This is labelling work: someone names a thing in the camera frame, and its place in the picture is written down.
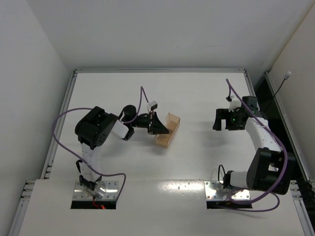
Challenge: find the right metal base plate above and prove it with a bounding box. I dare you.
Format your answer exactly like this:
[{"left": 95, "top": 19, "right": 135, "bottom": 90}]
[{"left": 204, "top": 180, "right": 251, "bottom": 202}]

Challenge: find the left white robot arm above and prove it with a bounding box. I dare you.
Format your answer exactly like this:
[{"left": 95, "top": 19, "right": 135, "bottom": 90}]
[{"left": 75, "top": 105, "right": 169, "bottom": 192}]

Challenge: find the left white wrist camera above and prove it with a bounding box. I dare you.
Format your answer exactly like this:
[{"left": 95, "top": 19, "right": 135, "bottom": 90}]
[{"left": 147, "top": 101, "right": 158, "bottom": 112}]

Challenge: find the metal base plate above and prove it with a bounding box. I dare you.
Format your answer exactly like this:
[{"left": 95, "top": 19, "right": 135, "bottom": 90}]
[
  {"left": 72, "top": 181, "right": 118, "bottom": 201},
  {"left": 204, "top": 180, "right": 251, "bottom": 202}
]

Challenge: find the black wall cable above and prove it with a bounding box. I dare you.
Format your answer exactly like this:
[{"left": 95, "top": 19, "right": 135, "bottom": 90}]
[{"left": 255, "top": 71, "right": 292, "bottom": 116}]

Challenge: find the transparent orange plastic box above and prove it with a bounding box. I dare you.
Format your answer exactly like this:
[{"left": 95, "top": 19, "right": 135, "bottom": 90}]
[{"left": 155, "top": 113, "right": 181, "bottom": 148}]

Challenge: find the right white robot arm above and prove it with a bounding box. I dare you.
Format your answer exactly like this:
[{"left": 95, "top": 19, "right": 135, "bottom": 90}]
[{"left": 213, "top": 95, "right": 295, "bottom": 195}]

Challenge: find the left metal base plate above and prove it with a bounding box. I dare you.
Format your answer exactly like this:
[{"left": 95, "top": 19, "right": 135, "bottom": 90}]
[{"left": 72, "top": 181, "right": 118, "bottom": 201}]

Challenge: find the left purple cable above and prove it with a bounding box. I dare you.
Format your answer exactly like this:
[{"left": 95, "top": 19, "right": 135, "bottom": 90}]
[{"left": 52, "top": 86, "right": 151, "bottom": 197}]

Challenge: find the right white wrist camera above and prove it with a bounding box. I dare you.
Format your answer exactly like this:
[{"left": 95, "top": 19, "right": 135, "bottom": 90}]
[{"left": 226, "top": 95, "right": 242, "bottom": 112}]

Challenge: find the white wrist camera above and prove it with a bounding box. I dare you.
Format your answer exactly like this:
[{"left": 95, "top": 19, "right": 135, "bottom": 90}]
[
  {"left": 147, "top": 101, "right": 158, "bottom": 112},
  {"left": 226, "top": 95, "right": 242, "bottom": 112}
]

